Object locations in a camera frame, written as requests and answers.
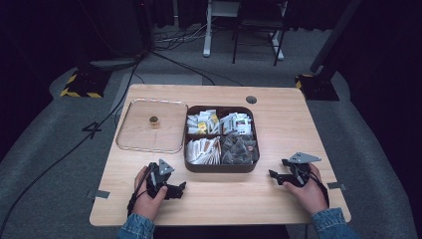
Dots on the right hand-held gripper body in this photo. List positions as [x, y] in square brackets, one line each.
[300, 169]

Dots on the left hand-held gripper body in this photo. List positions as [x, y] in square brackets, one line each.
[156, 179]

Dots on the person's left hand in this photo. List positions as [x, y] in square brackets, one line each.
[147, 204]

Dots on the person's right hand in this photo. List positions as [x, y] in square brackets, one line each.
[308, 195]

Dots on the grey tape piece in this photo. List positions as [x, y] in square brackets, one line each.
[335, 186]
[99, 194]

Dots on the clear glass lid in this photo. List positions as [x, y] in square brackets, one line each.
[146, 139]

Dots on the pile of white orange sachets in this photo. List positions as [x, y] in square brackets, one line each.
[203, 151]

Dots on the dark brown compartment box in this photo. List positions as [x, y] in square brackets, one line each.
[219, 168]

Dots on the pile of clear pyramid tea bags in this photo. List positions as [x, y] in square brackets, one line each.
[239, 150]

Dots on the pile of white red-label packets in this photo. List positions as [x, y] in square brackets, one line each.
[237, 123]

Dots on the pile of white yellow packets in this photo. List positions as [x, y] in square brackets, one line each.
[203, 122]

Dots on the black yellow striped stand base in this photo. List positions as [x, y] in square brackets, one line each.
[84, 84]
[315, 88]

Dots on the black slanted stand pole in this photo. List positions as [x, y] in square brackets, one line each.
[335, 33]

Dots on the black metal chair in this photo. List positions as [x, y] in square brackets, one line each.
[257, 23]

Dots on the white desk leg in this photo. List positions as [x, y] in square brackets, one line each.
[207, 33]

